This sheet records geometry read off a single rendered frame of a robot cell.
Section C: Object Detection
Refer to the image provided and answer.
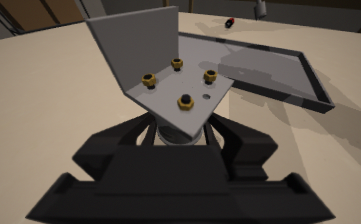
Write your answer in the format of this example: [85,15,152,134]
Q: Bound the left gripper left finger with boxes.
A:
[83,112,157,145]

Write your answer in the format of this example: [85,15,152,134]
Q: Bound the dark grey cylinder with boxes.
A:
[154,94,204,145]

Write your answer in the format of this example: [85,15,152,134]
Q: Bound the brass hex nut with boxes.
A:
[203,70,217,82]
[177,96,194,111]
[142,74,156,86]
[171,58,183,68]

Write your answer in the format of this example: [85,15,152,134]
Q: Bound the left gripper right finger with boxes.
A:
[203,112,278,172]

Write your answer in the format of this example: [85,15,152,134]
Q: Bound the dark blue nut driver barrel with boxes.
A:
[254,0,266,21]

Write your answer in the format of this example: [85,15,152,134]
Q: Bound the grey metal l-shaped bracket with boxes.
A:
[84,6,234,142]

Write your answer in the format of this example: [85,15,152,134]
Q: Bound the red hand nut driver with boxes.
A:
[225,18,234,28]

